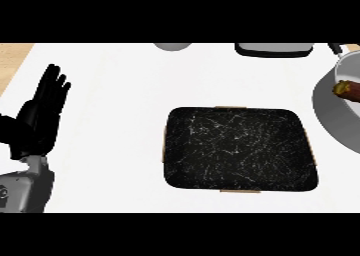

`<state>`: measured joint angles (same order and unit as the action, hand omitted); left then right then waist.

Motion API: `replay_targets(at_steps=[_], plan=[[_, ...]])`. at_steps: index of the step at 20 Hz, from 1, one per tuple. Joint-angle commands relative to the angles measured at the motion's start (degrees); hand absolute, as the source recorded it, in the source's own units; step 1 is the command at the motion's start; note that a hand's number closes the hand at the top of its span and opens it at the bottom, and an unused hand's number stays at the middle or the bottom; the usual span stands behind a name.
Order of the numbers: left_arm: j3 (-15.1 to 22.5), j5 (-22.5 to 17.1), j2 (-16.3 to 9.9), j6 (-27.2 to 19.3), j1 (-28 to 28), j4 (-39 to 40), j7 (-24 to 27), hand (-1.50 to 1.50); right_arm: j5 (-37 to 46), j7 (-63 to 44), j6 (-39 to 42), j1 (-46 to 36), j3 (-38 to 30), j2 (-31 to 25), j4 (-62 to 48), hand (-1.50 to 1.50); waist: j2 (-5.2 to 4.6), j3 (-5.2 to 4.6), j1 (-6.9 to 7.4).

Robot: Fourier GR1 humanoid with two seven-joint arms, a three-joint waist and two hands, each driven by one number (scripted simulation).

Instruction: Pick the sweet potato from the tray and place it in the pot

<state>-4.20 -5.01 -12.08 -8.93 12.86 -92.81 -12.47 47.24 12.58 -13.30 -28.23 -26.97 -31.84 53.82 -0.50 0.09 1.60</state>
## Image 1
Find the grey round object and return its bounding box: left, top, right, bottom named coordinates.
left=153, top=43, right=193, bottom=52

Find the grey and black appliance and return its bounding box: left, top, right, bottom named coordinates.
left=233, top=43, right=316, bottom=59

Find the black marbled square tray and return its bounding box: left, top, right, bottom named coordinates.
left=161, top=105, right=320, bottom=194

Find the brown sweet potato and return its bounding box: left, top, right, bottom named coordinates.
left=332, top=79, right=360, bottom=107

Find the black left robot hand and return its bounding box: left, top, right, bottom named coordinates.
left=0, top=63, right=72, bottom=161

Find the grey metal pot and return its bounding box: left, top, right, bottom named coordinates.
left=311, top=43, right=360, bottom=159

